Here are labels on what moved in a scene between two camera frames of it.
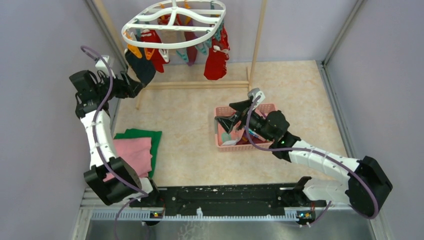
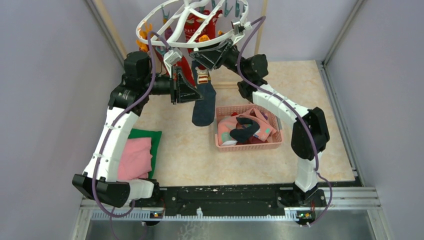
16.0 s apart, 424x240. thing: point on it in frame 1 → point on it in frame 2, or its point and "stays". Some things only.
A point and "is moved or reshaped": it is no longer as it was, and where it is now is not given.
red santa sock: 158,62 → 181,62
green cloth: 155,136 stays
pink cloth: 136,152 stays
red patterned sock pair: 215,68 → 192,22
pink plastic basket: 224,111 stays
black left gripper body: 122,91 → 174,85
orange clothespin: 134,49 → 144,32
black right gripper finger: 227,122 → 212,57
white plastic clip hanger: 156,11 is moved or reshaped
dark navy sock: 144,69 is moved or reshaped
